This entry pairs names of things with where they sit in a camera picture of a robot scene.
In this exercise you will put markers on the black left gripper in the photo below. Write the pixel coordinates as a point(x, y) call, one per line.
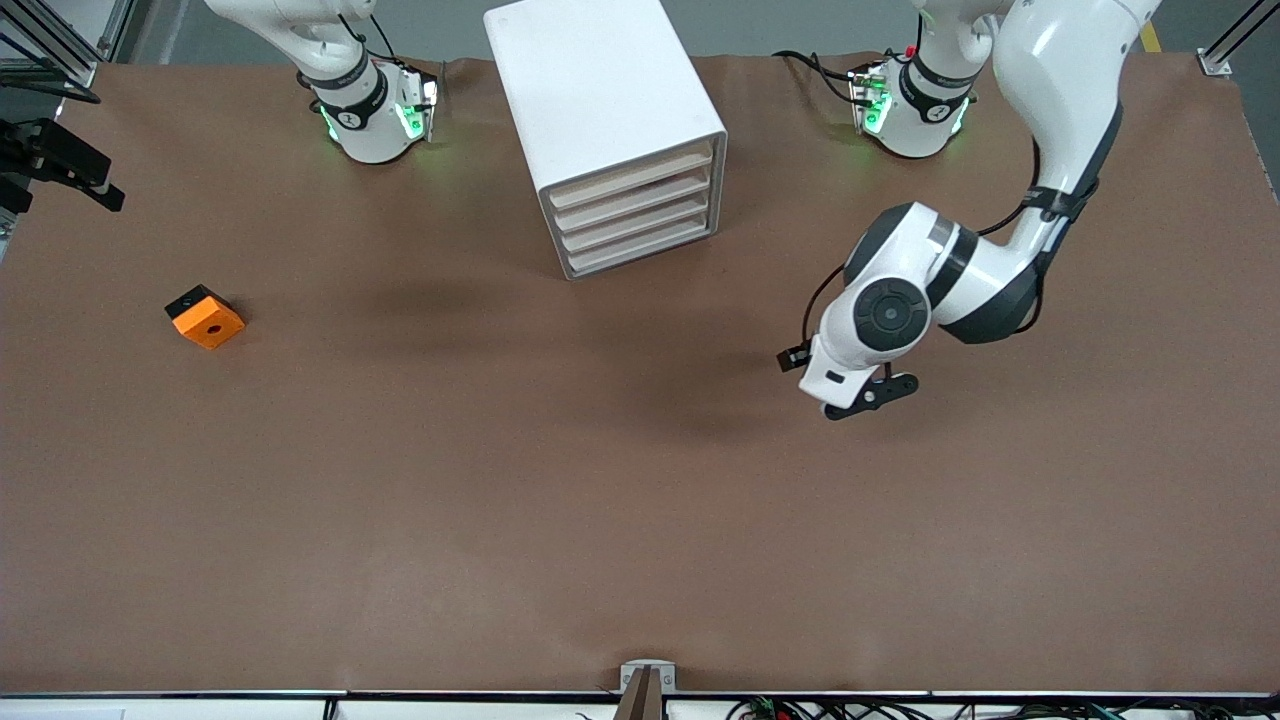
point(784, 361)

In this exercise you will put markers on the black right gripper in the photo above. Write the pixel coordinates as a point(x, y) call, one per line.
point(48, 155)

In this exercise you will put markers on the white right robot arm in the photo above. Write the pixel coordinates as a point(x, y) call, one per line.
point(370, 120)

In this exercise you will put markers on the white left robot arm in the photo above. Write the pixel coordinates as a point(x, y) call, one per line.
point(1060, 80)

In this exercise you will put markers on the orange and black block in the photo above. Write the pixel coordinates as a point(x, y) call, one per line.
point(212, 325)

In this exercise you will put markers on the brown table mat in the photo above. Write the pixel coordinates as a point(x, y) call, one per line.
point(640, 520)

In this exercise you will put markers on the grey metal edge bracket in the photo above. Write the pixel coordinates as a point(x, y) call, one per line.
point(628, 672)

